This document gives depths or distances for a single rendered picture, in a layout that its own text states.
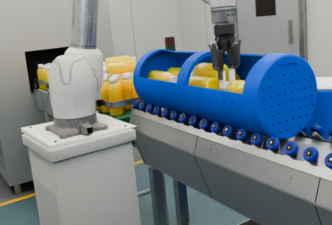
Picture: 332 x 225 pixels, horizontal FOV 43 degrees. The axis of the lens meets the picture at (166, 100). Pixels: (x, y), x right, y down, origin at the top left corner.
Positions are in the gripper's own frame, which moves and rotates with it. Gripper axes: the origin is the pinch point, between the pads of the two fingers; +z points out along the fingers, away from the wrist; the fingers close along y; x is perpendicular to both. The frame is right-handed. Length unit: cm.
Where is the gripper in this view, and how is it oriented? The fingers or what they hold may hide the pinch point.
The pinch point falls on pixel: (227, 79)
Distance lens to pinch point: 158.7
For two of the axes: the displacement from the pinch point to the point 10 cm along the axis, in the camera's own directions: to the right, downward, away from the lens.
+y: 8.6, -1.7, 4.9
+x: -5.1, -1.2, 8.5
